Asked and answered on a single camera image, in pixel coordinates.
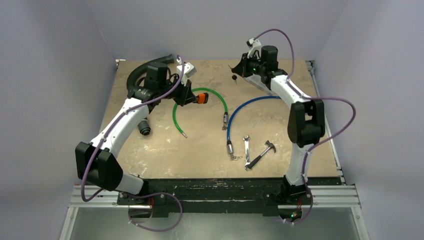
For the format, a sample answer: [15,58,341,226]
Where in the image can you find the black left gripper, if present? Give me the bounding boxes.
[158,74,197,107]

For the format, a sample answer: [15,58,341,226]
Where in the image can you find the black head keys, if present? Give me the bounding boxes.
[228,65,238,85]

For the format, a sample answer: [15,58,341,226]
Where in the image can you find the orange black padlock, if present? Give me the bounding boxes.
[196,92,209,105]

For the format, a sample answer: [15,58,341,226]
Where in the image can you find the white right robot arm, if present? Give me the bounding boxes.
[231,45,325,204]

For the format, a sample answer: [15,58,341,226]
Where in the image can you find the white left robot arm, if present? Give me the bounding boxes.
[75,62,207,205]

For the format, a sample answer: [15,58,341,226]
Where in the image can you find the clear plastic screw box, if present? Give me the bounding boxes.
[245,75,270,95]

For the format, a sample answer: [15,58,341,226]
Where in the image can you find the silver open-end wrench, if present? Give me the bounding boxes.
[243,135,251,171]

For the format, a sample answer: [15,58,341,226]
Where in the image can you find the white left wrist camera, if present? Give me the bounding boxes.
[176,61,197,82]

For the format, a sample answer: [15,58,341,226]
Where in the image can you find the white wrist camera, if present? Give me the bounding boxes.
[246,38,262,59]
[176,61,197,82]

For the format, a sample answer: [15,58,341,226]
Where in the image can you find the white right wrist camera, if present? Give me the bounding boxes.
[246,38,262,59]

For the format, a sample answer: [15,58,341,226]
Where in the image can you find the green cable lock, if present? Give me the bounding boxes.
[172,87,229,138]

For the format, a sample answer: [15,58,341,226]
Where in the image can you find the black corrugated hose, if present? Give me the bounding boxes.
[126,54,175,137]

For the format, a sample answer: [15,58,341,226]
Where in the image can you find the blue cable lock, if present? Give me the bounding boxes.
[226,96,292,162]

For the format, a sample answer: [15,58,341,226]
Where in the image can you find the small black handle hammer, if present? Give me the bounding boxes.
[245,140,277,170]

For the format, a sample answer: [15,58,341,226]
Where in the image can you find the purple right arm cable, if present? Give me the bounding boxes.
[253,28,357,226]

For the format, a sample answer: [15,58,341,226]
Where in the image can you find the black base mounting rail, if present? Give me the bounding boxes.
[121,177,311,218]

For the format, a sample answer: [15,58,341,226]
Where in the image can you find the aluminium frame rail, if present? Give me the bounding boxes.
[59,185,370,240]

